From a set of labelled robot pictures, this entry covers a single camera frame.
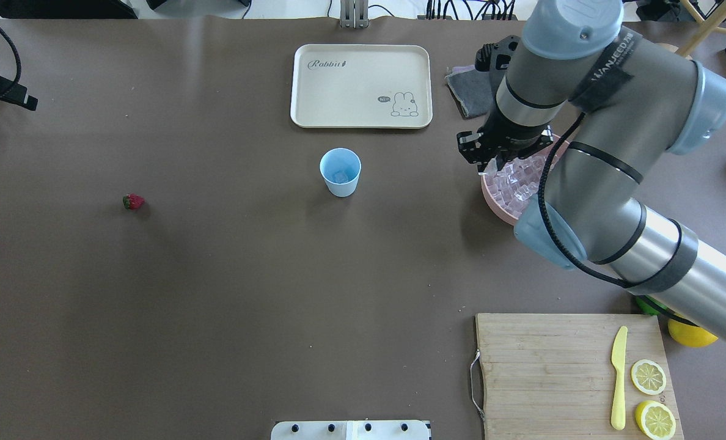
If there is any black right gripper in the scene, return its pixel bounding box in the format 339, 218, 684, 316
457, 35, 552, 173

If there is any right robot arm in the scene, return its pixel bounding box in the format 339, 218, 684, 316
457, 1, 726, 340

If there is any pink bowl of ice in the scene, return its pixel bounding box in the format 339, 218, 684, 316
480, 147, 551, 226

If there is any light blue plastic cup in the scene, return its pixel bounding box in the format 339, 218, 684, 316
319, 148, 361, 197

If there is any wooden cup stand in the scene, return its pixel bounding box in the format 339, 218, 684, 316
657, 1, 726, 59

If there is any grey folded cloth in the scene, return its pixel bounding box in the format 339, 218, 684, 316
445, 65, 493, 119

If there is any cream rabbit tray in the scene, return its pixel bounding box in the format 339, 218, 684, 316
290, 44, 433, 129

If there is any red strawberry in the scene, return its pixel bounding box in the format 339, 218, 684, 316
122, 193, 145, 211

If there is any green lime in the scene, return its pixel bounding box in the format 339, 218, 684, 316
633, 296, 661, 317

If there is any wooden cutting board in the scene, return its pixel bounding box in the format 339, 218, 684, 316
475, 313, 670, 439

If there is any yellow plastic knife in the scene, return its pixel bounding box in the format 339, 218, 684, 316
610, 326, 628, 431

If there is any whole yellow lemon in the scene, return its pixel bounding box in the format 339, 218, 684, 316
667, 320, 718, 348

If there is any lemon half upper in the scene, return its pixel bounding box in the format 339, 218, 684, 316
629, 359, 667, 395

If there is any lemon half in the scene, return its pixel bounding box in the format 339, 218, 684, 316
629, 359, 667, 395
634, 400, 678, 439

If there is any lemon half lower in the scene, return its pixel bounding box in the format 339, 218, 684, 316
634, 400, 678, 439

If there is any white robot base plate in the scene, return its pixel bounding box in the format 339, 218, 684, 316
270, 419, 432, 439

